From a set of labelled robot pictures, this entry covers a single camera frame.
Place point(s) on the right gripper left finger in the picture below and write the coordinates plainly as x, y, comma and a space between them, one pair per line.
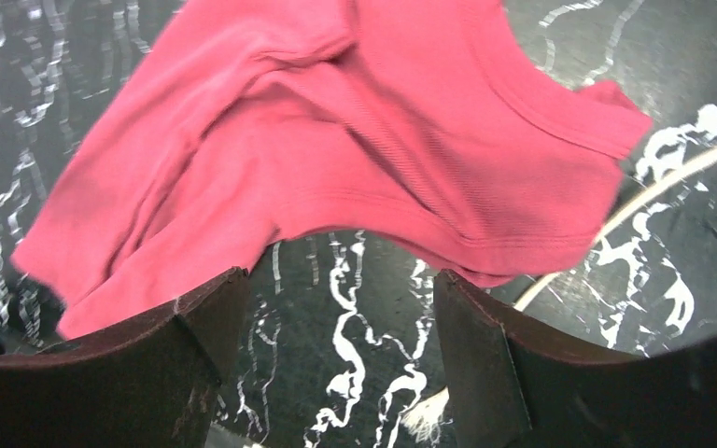
149, 381

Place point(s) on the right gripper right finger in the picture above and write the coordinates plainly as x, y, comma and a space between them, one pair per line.
514, 381

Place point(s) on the maroon garment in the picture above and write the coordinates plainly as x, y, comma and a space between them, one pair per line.
253, 122

